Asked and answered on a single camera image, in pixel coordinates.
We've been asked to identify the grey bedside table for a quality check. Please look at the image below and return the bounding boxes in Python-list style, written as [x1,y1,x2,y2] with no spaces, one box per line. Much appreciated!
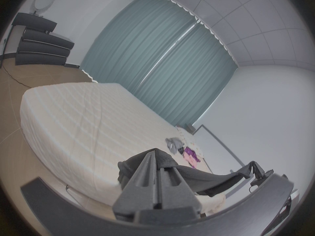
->
[175,123,196,135]

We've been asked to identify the black T-shirt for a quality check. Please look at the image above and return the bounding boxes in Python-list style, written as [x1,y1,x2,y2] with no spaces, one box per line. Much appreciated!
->
[117,148,252,197]

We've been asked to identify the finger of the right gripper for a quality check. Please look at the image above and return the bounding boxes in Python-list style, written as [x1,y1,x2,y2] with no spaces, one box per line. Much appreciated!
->
[248,160,266,179]

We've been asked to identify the bed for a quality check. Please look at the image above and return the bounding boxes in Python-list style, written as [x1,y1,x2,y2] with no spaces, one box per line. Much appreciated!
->
[20,82,246,215]

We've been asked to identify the pink garment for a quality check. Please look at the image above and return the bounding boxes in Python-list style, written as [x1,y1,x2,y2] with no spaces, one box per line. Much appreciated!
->
[184,154,198,168]

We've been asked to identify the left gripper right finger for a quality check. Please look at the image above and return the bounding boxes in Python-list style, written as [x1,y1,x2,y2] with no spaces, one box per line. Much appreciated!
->
[158,167,203,213]

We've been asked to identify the purple garment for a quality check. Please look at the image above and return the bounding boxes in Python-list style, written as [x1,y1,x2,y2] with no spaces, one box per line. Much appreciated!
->
[183,147,200,163]

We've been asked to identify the white printed pillow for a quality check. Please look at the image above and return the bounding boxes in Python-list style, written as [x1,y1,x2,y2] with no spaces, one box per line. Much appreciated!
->
[176,127,205,157]

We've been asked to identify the grey garment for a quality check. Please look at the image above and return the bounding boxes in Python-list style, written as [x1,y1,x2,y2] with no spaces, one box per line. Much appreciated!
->
[165,137,185,154]

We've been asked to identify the black cable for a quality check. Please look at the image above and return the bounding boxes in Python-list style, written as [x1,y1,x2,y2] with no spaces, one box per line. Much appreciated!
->
[0,33,32,89]
[65,184,84,203]

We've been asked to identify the black chest of drawers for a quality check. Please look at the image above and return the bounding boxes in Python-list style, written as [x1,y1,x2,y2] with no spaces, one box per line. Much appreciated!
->
[11,12,75,66]

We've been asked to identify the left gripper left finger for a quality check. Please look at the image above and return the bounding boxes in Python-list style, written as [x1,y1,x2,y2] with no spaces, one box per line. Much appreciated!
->
[112,149,158,215]

